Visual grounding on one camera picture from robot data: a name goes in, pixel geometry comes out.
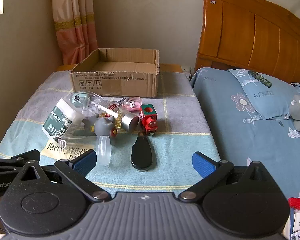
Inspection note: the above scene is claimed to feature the grey rubber animal toy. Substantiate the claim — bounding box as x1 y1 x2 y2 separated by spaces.
82 114 118 139

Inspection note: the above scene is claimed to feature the wooden bed headboard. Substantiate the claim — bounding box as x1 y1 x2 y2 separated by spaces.
194 0 300 88

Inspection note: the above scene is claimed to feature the green packet on pillow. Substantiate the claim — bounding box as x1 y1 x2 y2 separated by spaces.
247 70 272 88

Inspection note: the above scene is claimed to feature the clear round plastic lid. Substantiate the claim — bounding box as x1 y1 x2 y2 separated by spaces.
96 135 112 167

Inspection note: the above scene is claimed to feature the clear printed plastic bag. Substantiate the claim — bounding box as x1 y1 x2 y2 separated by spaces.
41 129 98 166

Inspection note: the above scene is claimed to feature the black oval paddle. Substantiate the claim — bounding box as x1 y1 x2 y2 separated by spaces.
130 132 157 172

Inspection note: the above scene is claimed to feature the checked blue grey blanket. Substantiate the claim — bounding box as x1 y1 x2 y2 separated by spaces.
0 70 222 198

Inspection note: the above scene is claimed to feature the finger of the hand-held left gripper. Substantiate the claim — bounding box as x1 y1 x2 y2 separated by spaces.
0 149 41 173

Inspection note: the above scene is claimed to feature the red toy train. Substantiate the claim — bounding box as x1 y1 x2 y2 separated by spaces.
139 104 158 137

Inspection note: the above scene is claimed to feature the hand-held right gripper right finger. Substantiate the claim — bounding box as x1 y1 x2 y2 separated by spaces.
177 151 278 203

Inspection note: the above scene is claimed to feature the white wall socket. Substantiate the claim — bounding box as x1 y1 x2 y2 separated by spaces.
181 66 192 80

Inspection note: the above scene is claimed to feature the pink curtain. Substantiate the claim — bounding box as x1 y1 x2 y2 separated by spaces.
51 0 98 65

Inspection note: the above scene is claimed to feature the cardboard box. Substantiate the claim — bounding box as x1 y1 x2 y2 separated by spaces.
69 48 160 98

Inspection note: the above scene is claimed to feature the wooden bedside table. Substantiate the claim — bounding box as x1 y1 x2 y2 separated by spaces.
56 64 184 73

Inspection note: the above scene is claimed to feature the blue floral pillow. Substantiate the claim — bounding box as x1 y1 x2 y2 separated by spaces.
190 67 300 200
227 68 300 120

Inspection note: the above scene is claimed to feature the clear bottle with gold contents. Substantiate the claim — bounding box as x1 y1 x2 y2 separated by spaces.
99 100 140 133

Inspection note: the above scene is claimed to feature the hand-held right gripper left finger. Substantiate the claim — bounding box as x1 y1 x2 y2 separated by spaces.
5 149 112 203

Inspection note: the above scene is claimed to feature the white jar with green label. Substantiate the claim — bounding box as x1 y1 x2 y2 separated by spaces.
42 98 83 143

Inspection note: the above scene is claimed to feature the pink keychain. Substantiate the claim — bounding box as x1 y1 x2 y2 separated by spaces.
120 97 142 113

